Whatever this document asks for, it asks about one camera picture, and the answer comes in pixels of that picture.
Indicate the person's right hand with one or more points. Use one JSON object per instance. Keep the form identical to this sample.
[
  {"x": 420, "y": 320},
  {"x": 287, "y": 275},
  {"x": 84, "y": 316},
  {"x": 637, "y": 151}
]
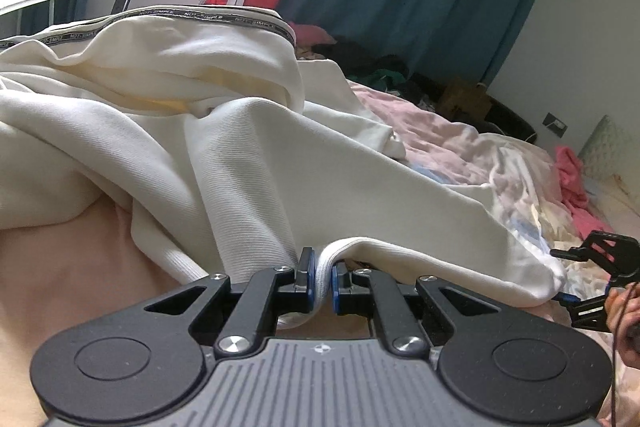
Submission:
[{"x": 627, "y": 322}]

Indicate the pile of dark clothes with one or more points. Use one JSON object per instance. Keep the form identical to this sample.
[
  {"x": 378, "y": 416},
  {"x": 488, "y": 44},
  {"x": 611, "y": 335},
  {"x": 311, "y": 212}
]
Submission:
[{"x": 375, "y": 62}]

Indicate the pale pink floral quilt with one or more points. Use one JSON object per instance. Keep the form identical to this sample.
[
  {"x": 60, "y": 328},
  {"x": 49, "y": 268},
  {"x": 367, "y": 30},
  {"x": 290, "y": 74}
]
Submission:
[{"x": 490, "y": 167}]

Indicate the peach bedsheet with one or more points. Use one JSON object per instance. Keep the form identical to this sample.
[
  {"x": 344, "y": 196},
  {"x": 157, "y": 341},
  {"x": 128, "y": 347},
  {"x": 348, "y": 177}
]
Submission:
[{"x": 75, "y": 277}]

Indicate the brown cardboard box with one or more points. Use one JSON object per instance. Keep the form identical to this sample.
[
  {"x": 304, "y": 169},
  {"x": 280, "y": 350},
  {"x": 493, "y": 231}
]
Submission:
[{"x": 462, "y": 99}]

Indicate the wall socket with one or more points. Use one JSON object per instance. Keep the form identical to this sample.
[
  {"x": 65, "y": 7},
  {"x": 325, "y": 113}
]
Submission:
[{"x": 555, "y": 123}]

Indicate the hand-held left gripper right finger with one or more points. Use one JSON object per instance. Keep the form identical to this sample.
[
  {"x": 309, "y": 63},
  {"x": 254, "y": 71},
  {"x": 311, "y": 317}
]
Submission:
[{"x": 336, "y": 289}]

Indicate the white ribbed garment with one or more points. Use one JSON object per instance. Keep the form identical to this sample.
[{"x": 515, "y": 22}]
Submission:
[{"x": 240, "y": 142}]

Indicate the pink cloth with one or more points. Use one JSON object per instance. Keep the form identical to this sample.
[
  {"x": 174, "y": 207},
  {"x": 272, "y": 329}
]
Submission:
[{"x": 580, "y": 192}]

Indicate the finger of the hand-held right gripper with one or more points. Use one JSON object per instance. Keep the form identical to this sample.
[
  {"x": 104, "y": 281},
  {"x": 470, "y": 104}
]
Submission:
[
  {"x": 597, "y": 249},
  {"x": 585, "y": 304}
]

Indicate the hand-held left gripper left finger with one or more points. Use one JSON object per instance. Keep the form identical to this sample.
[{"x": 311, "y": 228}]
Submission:
[{"x": 306, "y": 282}]

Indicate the black bag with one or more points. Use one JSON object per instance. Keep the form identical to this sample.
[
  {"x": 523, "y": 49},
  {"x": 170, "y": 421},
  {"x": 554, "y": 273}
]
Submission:
[{"x": 510, "y": 119}]

